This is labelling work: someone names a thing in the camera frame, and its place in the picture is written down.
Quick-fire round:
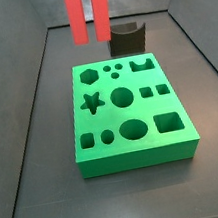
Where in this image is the red double-square peg object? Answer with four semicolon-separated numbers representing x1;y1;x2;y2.
64;0;111;45

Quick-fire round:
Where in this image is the green shape-sorting insertion block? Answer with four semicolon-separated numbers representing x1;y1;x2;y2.
72;53;200;178

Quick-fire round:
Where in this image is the black curved holder block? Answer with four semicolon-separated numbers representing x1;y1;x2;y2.
108;22;146;57

